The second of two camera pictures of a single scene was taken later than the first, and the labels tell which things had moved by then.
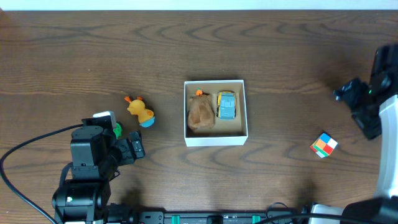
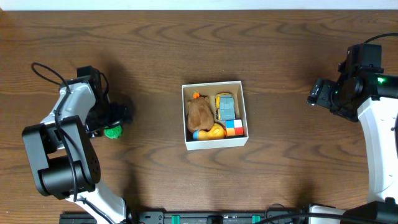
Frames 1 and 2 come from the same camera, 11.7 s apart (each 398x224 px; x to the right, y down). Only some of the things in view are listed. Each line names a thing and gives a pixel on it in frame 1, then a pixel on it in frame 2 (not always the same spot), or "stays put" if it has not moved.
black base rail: x=162 y=217 stays put
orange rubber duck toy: x=137 y=107 to x=216 y=132
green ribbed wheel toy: x=119 y=130 stays put
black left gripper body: x=127 y=149 to x=116 y=115
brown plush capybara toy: x=201 y=111 stays put
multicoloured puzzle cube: x=324 y=145 to x=234 y=127
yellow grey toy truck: x=226 y=105 stays put
